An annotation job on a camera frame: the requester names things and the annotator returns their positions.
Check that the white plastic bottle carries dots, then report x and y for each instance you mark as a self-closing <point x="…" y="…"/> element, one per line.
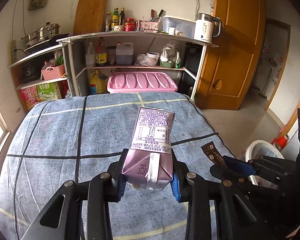
<point x="90" y="56"/>

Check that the white trash bin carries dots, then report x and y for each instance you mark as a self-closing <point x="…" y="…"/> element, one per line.
<point x="252" y="148"/>

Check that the small sauce bottle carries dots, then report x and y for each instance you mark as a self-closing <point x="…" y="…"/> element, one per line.
<point x="108" y="22"/>

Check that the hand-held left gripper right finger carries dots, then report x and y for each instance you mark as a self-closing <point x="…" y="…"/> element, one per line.
<point x="176" y="190"/>

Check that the soy sauce bottle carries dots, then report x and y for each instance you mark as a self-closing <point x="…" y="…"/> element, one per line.
<point x="101" y="55"/>

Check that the white printed bag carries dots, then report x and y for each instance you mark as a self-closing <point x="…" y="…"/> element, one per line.
<point x="168" y="52"/>

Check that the green bowl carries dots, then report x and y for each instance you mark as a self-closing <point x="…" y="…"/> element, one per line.
<point x="166" y="64"/>

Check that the white jerry can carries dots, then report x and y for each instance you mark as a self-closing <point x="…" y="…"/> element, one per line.
<point x="125" y="55"/>

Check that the white electric kettle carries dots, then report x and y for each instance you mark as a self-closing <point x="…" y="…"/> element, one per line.
<point x="203" y="27"/>

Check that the black cabinet appliance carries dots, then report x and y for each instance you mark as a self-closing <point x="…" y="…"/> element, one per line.
<point x="192" y="67"/>

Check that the dark glass bottle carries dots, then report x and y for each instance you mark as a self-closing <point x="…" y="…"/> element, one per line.
<point x="122" y="17"/>

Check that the bag of green vegetables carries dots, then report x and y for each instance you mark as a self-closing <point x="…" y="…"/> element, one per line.
<point x="55" y="61"/>

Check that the tall white kitchen shelf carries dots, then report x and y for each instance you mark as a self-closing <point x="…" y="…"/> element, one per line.
<point x="140" y="36"/>

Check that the pink utensil basket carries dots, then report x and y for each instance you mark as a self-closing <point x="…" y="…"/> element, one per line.
<point x="150" y="27"/>

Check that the black round appliance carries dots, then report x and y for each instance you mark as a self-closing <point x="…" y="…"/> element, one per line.
<point x="30" y="72"/>

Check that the steel steamer pot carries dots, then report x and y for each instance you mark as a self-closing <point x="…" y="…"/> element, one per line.
<point x="43" y="33"/>

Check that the crumpled clear plastic bag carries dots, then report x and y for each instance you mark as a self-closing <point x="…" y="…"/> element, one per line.
<point x="143" y="60"/>

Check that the white power strip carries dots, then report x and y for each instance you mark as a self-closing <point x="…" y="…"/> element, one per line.
<point x="13" y="52"/>

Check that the clear plastic bin liner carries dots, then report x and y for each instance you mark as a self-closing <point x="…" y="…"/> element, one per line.
<point x="270" y="152"/>

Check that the wooden door knob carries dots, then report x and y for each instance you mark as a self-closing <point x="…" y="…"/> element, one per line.
<point x="217" y="84"/>

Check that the small patterned bowl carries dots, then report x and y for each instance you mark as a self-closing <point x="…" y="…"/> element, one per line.
<point x="119" y="28"/>

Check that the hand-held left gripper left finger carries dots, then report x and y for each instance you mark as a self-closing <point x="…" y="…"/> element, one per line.
<point x="121" y="192"/>

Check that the white plastic tub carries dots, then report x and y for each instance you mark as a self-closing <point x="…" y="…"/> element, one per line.
<point x="153" y="57"/>

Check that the wooden door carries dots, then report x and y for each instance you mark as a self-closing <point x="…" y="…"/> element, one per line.
<point x="235" y="42"/>

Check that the green printed carton box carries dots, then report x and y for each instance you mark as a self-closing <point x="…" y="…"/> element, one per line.
<point x="48" y="91"/>

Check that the low white kitchen shelf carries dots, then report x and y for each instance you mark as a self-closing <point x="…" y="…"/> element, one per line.
<point x="35" y="57"/>

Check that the green packet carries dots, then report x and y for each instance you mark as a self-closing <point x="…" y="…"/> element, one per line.
<point x="178" y="61"/>

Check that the yellow cooking oil bottle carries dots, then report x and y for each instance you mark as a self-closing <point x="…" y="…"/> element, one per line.
<point x="97" y="82"/>

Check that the black induction cooker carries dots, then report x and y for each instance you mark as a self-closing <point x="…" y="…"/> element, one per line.
<point x="47" y="43"/>

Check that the wooden cutting board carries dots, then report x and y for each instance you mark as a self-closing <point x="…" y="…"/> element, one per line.
<point x="90" y="15"/>

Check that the red plastic bottle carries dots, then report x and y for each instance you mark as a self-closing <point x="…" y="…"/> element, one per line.
<point x="281" y="142"/>

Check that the purple milk carton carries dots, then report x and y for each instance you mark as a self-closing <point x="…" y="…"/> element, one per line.
<point x="152" y="135"/>

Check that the clear plastic storage box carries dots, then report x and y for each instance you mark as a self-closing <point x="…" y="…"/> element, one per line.
<point x="178" y="27"/>

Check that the clear glass jar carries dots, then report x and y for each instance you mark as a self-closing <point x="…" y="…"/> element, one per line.
<point x="139" y="25"/>

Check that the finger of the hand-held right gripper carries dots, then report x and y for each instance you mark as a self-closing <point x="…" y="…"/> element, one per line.
<point x="222" y="173"/>
<point x="240" y="166"/>

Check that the red lidded jar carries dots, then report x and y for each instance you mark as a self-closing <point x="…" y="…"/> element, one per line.
<point x="129" y="25"/>

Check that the dark lidded jar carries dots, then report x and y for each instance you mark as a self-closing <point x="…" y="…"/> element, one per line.
<point x="111" y="56"/>

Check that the pink woven basket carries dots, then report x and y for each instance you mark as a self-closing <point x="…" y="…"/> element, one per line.
<point x="53" y="72"/>

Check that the green glass bottle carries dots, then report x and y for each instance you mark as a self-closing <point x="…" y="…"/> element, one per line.
<point x="115" y="18"/>

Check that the brown coffee sachet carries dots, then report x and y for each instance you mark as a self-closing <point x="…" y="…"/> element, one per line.
<point x="213" y="155"/>

